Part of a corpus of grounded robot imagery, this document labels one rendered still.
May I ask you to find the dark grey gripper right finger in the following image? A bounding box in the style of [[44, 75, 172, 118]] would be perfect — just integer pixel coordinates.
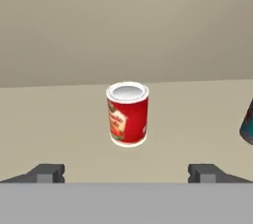
[[187, 163, 253, 185]]

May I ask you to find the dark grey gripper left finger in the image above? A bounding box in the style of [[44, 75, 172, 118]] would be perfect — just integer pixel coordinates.
[[0, 163, 66, 185]]

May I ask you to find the teal food can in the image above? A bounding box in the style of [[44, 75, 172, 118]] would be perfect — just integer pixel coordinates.
[[238, 99, 253, 146]]

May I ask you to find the red food can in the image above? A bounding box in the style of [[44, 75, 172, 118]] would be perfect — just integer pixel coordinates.
[[105, 81, 150, 148]]

